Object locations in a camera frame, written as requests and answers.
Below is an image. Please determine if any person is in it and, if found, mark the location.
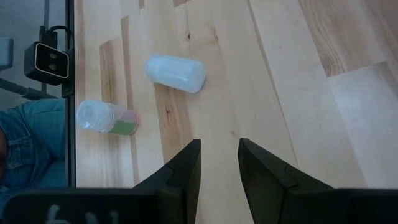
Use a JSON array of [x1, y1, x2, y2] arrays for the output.
[[0, 98, 68, 218]]

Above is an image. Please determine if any black table-level camera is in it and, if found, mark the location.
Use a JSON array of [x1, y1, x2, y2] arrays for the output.
[[24, 24, 75, 99]]

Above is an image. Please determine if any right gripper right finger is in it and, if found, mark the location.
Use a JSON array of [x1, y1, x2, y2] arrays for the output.
[[238, 138, 335, 224]]

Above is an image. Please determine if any translucent white plastic bottle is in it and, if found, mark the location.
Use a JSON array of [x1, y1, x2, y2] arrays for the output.
[[146, 54, 207, 94]]

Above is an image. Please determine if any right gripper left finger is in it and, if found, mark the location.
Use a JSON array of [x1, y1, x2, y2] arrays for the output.
[[133, 139, 201, 224]]

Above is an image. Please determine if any clear plastic pill bottle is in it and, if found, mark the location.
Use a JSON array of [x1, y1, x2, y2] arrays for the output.
[[75, 99, 140, 136]]

